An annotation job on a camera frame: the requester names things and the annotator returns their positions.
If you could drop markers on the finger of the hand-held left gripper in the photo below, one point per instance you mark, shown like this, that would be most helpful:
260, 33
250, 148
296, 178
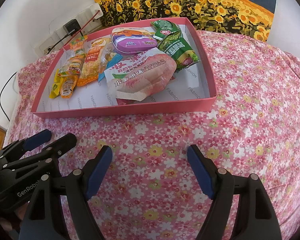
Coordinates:
62, 143
37, 138

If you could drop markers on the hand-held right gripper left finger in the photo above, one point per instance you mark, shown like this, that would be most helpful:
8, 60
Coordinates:
98, 172

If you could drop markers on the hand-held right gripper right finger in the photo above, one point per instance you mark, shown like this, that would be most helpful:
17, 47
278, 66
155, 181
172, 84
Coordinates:
200, 172

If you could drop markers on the small orange sausage packet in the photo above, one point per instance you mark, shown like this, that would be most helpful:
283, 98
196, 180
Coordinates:
68, 87

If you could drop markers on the pink cardboard box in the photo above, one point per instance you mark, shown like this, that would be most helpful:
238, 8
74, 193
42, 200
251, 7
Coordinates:
197, 90

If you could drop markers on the long orange cracker packet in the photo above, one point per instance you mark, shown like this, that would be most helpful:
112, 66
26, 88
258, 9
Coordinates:
92, 60

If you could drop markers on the orange striped clear snack packet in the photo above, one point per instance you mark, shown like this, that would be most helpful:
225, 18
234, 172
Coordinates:
75, 55

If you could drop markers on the clear biscuit bag blue trim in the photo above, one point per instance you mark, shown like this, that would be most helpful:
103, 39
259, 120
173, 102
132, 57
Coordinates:
110, 65

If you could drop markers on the pink white jelly pouch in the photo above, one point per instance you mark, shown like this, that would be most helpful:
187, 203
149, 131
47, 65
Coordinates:
142, 80

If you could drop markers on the purple candy tin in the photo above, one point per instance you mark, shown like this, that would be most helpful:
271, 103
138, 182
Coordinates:
132, 42

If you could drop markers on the light green snack packet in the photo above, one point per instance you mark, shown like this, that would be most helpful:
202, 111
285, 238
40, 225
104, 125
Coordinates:
180, 50

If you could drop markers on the dark green snack packet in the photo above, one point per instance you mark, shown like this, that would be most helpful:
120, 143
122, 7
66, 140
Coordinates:
168, 26

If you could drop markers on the person's left hand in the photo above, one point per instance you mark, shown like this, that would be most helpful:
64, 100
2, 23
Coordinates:
20, 212

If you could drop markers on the pink floral cloth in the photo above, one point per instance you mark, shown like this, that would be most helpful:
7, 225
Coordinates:
252, 105

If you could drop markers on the black charger plug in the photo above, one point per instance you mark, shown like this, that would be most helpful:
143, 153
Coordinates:
71, 26

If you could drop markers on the thin red rod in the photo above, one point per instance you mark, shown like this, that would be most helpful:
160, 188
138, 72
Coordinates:
90, 21

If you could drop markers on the sunflower field painting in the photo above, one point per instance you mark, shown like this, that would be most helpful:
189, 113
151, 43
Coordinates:
190, 2

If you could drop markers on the white wall socket strip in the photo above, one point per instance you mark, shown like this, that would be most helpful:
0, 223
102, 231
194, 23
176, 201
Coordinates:
90, 12

